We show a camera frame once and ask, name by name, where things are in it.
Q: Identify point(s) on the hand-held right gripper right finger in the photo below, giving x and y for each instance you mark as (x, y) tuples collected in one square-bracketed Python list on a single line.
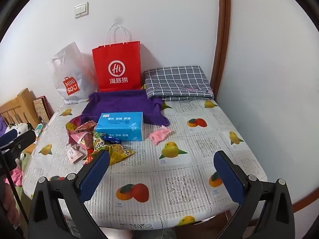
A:
[(230, 179)]

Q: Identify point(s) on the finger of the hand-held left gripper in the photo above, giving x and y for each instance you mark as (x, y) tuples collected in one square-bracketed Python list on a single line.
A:
[(23, 138)]

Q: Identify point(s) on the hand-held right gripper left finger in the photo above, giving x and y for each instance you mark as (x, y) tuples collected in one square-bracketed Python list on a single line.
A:
[(96, 176)]

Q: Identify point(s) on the red white snack packet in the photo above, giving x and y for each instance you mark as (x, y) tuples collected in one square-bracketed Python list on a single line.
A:
[(89, 156)]

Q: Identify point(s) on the pale pink pastry packet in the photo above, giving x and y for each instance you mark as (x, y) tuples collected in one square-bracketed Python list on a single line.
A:
[(74, 155)]

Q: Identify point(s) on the yellow green cracker packet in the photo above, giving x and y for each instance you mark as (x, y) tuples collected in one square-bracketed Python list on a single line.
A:
[(119, 153)]

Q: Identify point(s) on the green snack packet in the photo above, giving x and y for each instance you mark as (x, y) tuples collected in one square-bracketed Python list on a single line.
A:
[(98, 142)]

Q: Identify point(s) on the small blue snack packet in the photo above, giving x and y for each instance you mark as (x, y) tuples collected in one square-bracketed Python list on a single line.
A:
[(114, 141)]

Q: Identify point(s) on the pink cartoon snack packet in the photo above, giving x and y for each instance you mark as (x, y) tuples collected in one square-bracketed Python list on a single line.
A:
[(79, 139)]

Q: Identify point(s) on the red gold snack packet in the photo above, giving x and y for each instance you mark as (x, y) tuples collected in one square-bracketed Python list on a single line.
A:
[(79, 125)]

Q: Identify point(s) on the black white plush toy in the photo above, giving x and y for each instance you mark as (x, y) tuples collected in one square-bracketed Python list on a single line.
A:
[(17, 129)]

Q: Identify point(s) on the pink cloth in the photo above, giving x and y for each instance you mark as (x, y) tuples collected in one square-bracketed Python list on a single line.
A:
[(16, 176)]

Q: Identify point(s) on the teal bottle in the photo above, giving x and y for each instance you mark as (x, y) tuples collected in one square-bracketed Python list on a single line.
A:
[(39, 129)]

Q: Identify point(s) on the wooden headboard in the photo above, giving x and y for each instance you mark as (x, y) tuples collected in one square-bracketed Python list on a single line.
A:
[(17, 104)]

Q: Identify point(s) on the brown patterned box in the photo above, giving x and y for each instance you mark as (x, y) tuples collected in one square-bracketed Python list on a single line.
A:
[(42, 108)]

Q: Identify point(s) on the blue tissue pack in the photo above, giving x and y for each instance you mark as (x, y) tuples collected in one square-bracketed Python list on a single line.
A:
[(119, 127)]

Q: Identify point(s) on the fruit printed tablecloth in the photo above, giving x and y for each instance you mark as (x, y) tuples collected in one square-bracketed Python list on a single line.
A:
[(174, 179)]

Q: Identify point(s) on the purple towel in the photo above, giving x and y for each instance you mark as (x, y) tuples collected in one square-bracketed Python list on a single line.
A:
[(117, 102)]

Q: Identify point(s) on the white plastic shopping bag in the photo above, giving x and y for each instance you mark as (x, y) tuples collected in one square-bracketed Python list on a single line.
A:
[(72, 67)]

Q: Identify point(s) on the grey checked folded cloth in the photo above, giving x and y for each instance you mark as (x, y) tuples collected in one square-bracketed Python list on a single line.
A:
[(174, 79)]

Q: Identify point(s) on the red paper bag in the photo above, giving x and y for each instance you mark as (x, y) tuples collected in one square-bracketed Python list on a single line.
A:
[(117, 54)]

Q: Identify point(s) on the white wall light switch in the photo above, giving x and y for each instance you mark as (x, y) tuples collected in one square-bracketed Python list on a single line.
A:
[(81, 10)]

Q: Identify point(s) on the brown wooden door frame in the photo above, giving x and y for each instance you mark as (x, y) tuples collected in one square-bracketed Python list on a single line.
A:
[(223, 29)]

